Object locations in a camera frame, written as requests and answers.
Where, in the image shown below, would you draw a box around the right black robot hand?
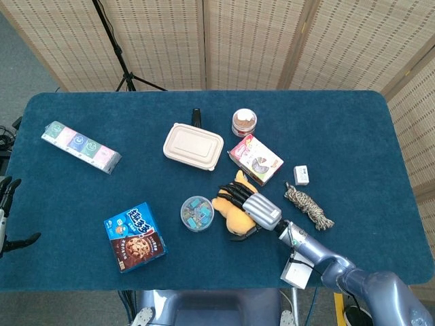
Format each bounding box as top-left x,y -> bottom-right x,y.
217,181 -> 283,242

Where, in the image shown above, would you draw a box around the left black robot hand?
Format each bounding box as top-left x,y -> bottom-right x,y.
0,176 -> 42,259

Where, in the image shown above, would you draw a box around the yellow plush toy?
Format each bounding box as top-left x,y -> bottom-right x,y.
211,169 -> 261,236

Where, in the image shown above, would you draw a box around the pink white snack box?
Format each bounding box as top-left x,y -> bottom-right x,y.
228,133 -> 285,187

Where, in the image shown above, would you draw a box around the small white box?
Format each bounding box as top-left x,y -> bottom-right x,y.
293,165 -> 310,186

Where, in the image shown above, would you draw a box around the clear jar of binder clips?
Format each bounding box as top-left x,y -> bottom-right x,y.
180,196 -> 215,233

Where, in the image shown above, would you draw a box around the pastel tissue multipack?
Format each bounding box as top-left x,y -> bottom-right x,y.
41,120 -> 122,175

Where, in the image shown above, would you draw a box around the clear jar with brown snack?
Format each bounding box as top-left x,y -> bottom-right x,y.
231,108 -> 258,138

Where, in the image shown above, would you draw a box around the beige lidded lunch box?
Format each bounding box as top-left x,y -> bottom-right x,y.
162,122 -> 225,172

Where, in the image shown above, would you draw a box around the grey metal table leg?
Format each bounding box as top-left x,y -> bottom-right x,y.
291,288 -> 301,326

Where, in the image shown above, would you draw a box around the grey-blue robot torso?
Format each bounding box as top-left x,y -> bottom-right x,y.
135,288 -> 283,326

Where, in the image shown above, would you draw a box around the yellow strip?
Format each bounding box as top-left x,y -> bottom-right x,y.
334,293 -> 345,326

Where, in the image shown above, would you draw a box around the blue tablecloth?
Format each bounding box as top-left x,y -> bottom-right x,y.
0,90 -> 434,293

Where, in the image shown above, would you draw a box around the blue chocolate cookie box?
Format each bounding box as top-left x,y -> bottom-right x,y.
103,202 -> 168,274

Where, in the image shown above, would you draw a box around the bamboo folding screen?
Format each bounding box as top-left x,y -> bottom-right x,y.
0,0 -> 435,218

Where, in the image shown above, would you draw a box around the black tripod stand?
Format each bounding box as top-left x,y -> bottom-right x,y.
90,0 -> 168,92

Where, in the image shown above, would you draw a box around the brown white rope bundle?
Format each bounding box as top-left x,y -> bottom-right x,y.
283,182 -> 335,232

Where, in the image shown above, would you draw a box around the black equipment with cables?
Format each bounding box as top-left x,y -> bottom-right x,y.
0,116 -> 23,160

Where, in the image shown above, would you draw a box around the white perforated metal bracket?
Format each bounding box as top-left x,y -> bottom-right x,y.
280,309 -> 297,326
130,307 -> 154,326

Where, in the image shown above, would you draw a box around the black floor cables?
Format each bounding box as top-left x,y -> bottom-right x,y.
117,290 -> 137,326

